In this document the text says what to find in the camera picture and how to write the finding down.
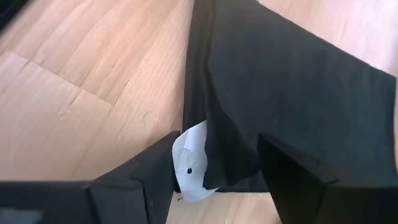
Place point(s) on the black cloth napkin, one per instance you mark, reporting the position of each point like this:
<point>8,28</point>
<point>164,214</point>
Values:
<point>280,77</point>

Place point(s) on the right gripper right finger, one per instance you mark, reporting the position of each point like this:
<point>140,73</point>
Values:
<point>289,180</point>

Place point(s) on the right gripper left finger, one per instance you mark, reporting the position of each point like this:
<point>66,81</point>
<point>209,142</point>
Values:
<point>140,186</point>

